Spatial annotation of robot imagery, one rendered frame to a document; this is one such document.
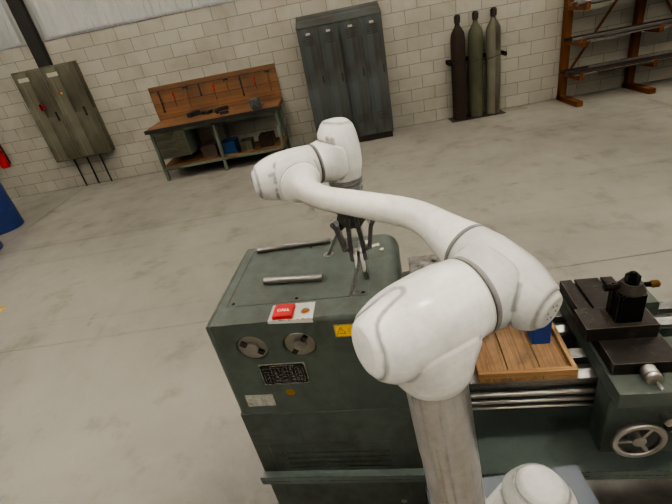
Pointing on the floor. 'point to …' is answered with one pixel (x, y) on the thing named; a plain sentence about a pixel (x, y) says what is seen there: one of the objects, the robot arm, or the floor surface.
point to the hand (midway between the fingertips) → (359, 260)
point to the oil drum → (10, 218)
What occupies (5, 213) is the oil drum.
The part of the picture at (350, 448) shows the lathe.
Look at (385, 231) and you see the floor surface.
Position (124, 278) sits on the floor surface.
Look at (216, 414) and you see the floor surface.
